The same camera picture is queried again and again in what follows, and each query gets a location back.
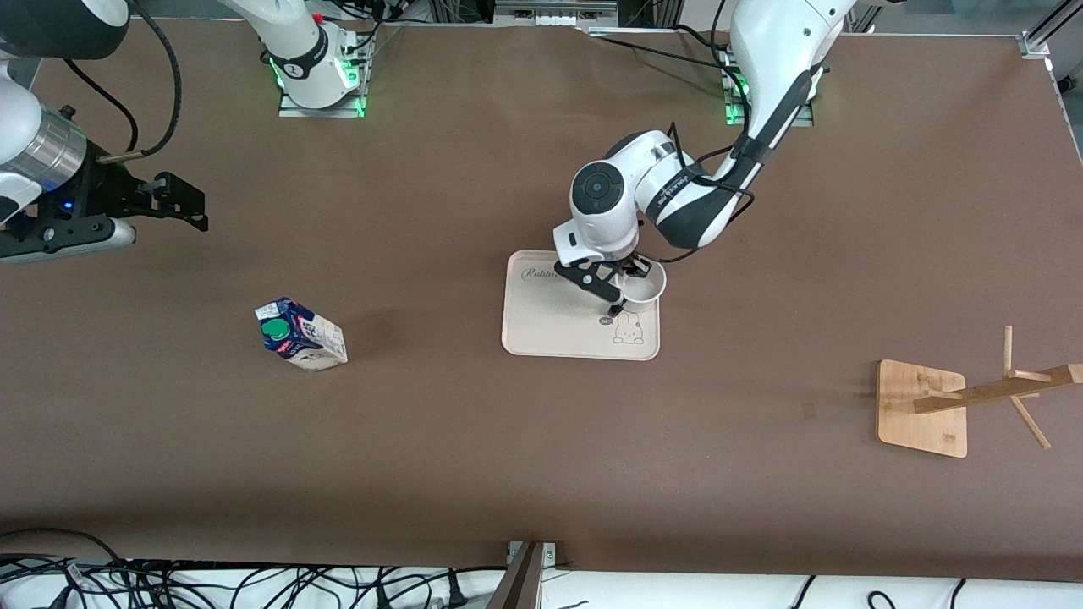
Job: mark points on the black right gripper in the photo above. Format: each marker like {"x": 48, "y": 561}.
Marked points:
{"x": 108, "y": 193}

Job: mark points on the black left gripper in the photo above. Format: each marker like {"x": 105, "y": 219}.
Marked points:
{"x": 633, "y": 264}

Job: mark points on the blue white milk carton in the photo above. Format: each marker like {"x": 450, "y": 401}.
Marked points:
{"x": 309, "y": 338}

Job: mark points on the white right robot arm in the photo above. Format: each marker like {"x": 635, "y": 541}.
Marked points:
{"x": 292, "y": 42}

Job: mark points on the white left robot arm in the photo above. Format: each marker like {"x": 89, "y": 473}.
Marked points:
{"x": 694, "y": 194}

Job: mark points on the wooden cup rack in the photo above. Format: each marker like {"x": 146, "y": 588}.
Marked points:
{"x": 918, "y": 406}

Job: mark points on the cream rabbit print tray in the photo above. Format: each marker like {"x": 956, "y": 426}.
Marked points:
{"x": 558, "y": 326}

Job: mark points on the grey power strip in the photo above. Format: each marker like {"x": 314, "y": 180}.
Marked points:
{"x": 554, "y": 10}

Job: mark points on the black power plug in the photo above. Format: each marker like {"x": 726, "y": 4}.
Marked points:
{"x": 455, "y": 592}

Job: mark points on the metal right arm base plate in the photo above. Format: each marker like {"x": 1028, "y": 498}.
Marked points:
{"x": 292, "y": 110}

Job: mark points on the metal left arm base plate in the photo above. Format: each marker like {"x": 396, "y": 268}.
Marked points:
{"x": 805, "y": 120}

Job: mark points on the grey metal post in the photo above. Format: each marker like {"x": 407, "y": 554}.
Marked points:
{"x": 520, "y": 584}

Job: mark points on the aluminium table corner bracket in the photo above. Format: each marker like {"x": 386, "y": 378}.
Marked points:
{"x": 1034, "y": 44}

